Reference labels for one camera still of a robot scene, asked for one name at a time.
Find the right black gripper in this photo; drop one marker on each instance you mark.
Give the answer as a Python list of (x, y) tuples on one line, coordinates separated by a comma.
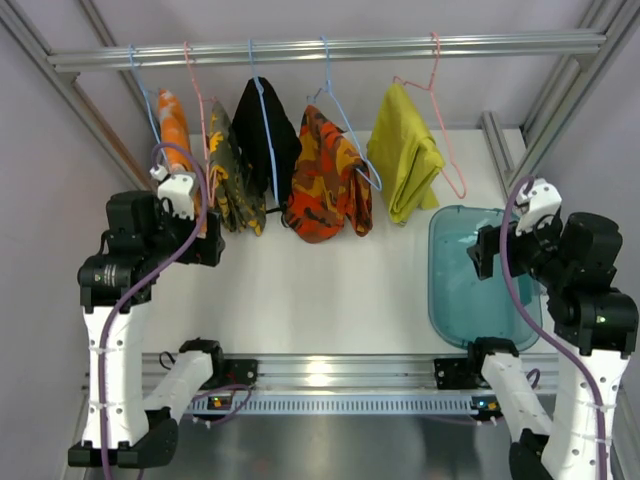
[(484, 255)]

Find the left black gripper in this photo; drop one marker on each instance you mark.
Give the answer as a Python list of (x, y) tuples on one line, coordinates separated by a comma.
[(213, 239)]

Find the pink wire hanger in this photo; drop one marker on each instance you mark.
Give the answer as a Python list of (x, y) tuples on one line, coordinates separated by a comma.
[(430, 88), (200, 115)]

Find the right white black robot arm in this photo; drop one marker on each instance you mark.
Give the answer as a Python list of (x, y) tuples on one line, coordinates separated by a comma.
[(559, 276)]

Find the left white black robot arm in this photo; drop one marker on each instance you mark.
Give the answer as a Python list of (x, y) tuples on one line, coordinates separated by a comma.
[(124, 427)]

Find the green yellow camouflage trousers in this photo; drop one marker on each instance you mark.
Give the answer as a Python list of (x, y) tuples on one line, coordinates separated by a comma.
[(237, 200)]

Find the blue hanger with black trousers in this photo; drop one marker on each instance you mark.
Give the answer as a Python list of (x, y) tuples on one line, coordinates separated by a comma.
[(271, 151)]

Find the orange white trousers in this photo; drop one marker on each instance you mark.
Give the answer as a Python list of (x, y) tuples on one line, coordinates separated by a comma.
[(174, 130)]

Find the black trousers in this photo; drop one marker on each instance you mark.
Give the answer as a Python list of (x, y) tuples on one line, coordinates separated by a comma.
[(249, 130)]

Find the orange red camouflage trousers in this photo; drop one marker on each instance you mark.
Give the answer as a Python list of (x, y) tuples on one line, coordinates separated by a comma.
[(330, 185)]

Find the blue hanger with camouflage trousers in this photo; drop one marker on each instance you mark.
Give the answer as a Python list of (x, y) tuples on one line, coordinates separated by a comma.
[(368, 171)]

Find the teal transparent plastic bin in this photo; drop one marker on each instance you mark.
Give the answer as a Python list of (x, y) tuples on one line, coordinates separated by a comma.
[(462, 307)]

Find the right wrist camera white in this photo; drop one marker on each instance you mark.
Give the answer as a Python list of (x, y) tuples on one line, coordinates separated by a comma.
[(537, 206)]

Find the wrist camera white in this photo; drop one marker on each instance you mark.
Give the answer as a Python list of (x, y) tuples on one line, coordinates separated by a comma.
[(537, 206), (176, 191)]

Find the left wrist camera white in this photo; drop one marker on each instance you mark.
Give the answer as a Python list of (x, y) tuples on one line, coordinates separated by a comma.
[(176, 191)]

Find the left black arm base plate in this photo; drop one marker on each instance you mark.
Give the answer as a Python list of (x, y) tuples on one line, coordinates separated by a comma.
[(227, 372)]

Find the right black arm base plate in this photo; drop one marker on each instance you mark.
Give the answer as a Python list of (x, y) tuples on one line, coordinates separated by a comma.
[(458, 374)]

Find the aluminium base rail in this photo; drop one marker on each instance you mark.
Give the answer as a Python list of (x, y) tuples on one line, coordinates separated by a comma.
[(332, 374)]

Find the grey slotted cable duct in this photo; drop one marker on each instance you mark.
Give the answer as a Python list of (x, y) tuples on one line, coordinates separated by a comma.
[(395, 404)]

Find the blue wire hanger leftmost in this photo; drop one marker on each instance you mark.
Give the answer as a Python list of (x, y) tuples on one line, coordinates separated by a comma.
[(147, 105)]

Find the aluminium frame right post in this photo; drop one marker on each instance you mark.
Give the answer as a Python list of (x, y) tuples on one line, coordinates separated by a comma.
[(572, 80)]

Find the aluminium frame post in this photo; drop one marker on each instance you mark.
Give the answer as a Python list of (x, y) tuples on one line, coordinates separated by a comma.
[(17, 24), (572, 80)]

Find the aluminium hanging rail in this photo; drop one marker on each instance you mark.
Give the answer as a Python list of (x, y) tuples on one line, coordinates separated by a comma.
[(546, 43)]

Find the aluminium frame left post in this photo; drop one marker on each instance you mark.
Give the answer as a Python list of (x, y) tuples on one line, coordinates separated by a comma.
[(17, 24)]

